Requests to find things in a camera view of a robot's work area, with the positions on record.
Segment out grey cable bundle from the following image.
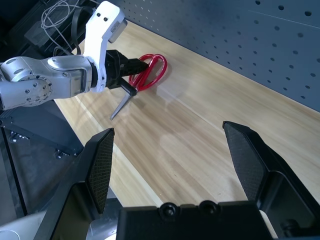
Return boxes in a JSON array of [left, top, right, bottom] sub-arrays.
[[41, 0, 101, 51]]

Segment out red handled scissors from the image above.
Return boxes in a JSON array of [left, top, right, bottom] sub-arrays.
[[109, 53, 168, 121]]

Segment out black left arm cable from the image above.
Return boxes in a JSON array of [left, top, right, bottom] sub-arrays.
[[71, 7, 88, 55]]

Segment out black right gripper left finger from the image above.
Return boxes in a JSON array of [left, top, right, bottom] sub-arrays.
[[32, 127, 116, 240]]

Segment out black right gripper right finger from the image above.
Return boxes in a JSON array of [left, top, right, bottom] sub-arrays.
[[222, 120, 320, 227]]

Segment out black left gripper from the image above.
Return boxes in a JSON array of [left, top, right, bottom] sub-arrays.
[[105, 49, 149, 97]]

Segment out grey pegboard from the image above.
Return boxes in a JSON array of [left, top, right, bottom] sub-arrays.
[[109, 0, 320, 113]]

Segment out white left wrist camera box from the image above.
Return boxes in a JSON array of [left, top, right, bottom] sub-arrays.
[[83, 0, 128, 93]]

